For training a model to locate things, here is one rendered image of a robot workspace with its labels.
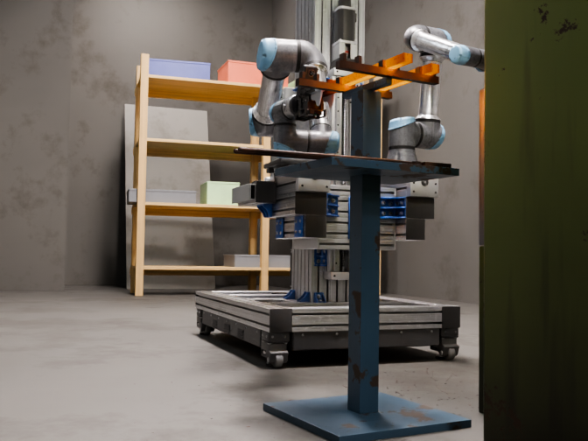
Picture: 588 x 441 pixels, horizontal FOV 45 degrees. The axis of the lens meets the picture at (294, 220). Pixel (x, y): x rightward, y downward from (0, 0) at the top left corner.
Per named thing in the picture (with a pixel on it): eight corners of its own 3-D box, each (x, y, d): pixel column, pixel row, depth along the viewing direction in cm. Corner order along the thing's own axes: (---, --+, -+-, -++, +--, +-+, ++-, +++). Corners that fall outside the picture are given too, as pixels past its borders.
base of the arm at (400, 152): (378, 170, 316) (378, 148, 317) (408, 171, 321) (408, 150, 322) (395, 166, 302) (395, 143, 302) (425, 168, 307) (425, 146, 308)
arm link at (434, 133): (403, 148, 321) (412, 27, 318) (429, 150, 328) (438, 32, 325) (420, 147, 310) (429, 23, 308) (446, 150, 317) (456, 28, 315)
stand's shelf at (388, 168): (275, 176, 195) (275, 169, 195) (391, 185, 214) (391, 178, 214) (331, 164, 169) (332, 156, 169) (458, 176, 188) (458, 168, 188)
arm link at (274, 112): (287, 128, 242) (288, 103, 243) (303, 122, 232) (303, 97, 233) (266, 126, 238) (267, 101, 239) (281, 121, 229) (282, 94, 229)
